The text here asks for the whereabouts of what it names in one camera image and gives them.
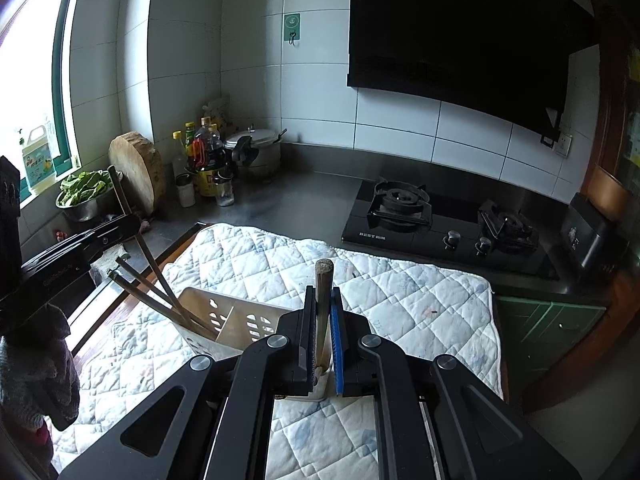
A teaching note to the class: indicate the white detergent bottle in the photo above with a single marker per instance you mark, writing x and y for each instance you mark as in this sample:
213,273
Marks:
37,160

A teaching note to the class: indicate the black countertop appliance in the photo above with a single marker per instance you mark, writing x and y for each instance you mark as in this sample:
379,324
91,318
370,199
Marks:
590,240

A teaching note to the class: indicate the wall socket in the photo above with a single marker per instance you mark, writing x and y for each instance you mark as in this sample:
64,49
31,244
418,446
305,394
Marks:
562,145

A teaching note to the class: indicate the wooden chopstick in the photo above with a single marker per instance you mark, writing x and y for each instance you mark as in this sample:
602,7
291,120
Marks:
145,297
137,272
322,290
155,270

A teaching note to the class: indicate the wooden cabinet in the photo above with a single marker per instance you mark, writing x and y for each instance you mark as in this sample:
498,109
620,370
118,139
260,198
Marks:
615,110

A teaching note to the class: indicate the person's left hand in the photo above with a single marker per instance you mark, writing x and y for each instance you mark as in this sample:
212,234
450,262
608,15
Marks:
35,360

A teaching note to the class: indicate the white quilted mat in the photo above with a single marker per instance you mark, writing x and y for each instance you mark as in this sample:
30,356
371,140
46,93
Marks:
400,310

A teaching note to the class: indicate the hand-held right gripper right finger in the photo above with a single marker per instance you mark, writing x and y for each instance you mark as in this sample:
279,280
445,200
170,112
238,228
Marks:
337,340

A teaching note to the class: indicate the cream plastic utensil holder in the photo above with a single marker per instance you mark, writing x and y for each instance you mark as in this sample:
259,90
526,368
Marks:
192,297

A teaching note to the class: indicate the round wooden chopping board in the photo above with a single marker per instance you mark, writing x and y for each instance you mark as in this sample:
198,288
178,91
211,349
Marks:
140,172

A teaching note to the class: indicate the window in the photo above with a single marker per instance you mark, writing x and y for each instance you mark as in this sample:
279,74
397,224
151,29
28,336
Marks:
30,35

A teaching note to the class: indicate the green wall hook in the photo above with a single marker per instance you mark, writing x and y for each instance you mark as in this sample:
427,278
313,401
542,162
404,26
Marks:
291,25

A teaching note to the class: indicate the yellow-capped sauce bottle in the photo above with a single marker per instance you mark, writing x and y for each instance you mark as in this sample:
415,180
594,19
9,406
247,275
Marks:
189,132
178,155

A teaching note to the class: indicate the metal bowl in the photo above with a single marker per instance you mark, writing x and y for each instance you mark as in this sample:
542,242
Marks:
85,212

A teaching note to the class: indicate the small glass jar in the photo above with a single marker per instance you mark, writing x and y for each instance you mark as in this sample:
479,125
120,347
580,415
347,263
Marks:
185,194
225,192

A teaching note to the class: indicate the metal pressure cooker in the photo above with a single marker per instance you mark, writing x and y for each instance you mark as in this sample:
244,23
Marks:
260,155

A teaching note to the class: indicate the green leafy vegetables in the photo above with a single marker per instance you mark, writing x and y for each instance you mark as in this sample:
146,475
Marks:
82,187

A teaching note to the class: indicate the green base cabinet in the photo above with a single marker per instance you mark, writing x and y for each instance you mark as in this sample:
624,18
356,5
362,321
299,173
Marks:
550,330

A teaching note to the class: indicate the pale food package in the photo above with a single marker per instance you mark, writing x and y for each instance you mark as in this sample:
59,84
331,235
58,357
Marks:
220,110

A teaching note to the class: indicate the black range hood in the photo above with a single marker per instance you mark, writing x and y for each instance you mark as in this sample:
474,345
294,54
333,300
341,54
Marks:
450,35

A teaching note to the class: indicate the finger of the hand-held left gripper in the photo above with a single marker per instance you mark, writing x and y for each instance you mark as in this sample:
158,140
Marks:
112,237

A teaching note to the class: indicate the yellow tin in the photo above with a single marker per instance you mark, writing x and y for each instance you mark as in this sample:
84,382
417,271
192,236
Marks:
206,182

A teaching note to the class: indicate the grey rag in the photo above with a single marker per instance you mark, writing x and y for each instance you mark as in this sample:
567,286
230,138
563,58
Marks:
107,262

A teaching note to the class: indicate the black gas stove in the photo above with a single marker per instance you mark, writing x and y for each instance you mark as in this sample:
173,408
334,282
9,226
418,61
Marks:
440,245

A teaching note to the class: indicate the large dark soy sauce bottle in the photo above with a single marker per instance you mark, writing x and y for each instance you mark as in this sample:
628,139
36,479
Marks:
207,147

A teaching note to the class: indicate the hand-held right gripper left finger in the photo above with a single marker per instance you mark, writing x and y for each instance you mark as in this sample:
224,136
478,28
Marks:
309,320

